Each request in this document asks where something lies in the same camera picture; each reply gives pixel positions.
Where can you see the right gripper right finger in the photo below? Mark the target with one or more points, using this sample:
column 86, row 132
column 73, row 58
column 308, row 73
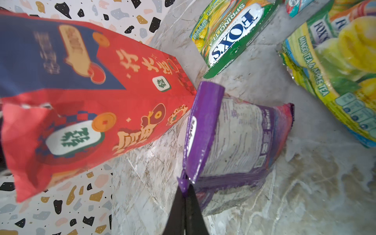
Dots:
column 195, row 224

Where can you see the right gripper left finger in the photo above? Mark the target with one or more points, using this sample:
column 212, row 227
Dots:
column 176, row 223

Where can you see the purple snack packet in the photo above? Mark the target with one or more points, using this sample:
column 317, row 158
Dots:
column 230, row 147

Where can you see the red paper gift bag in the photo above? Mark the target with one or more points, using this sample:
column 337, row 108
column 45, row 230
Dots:
column 74, row 95

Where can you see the yellow green snack packet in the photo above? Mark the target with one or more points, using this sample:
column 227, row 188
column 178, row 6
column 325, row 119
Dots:
column 333, row 56

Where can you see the teal snack packet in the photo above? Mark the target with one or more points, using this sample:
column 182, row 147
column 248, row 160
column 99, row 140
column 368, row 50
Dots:
column 293, row 7

